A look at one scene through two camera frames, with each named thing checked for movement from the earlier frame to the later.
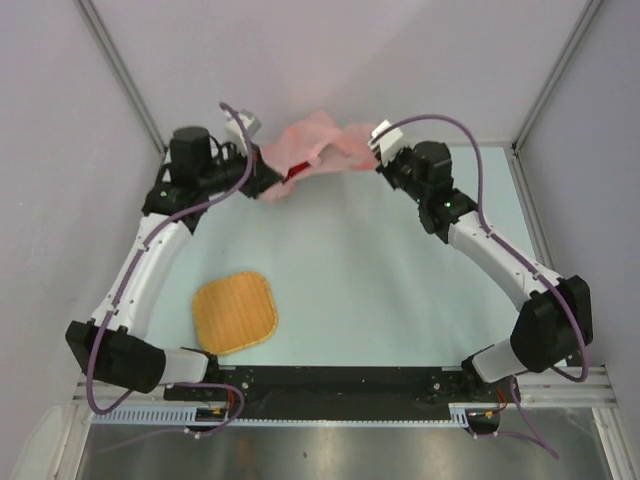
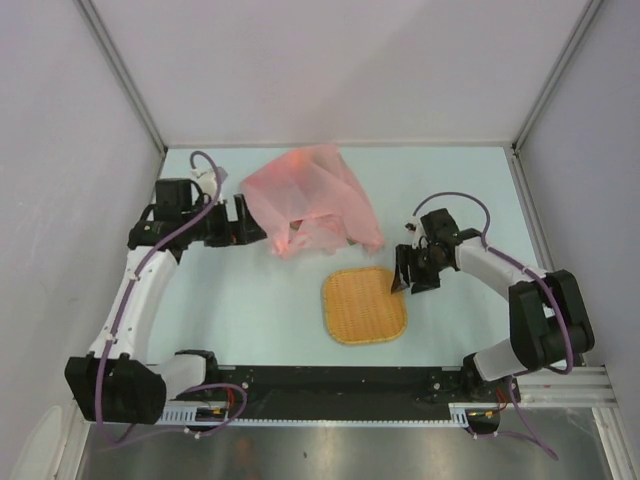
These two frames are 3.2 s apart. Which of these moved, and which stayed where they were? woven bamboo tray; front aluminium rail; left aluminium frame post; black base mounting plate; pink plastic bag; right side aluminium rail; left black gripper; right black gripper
Moved: pink plastic bag; right black gripper; left black gripper; woven bamboo tray
Stayed: front aluminium rail; black base mounting plate; right side aluminium rail; left aluminium frame post
